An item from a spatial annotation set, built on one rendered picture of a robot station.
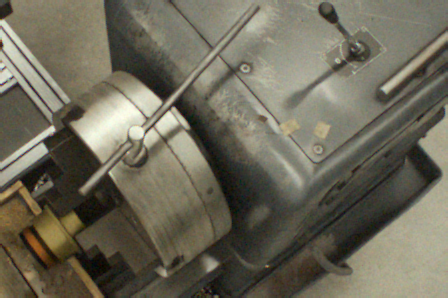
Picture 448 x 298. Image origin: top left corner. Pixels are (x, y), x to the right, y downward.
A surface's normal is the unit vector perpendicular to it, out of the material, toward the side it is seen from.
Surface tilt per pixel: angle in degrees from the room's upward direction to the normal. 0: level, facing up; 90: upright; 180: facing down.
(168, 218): 45
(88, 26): 0
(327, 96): 0
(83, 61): 0
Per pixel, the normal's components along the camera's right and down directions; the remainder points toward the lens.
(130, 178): 0.17, -0.11
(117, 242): -0.10, -0.45
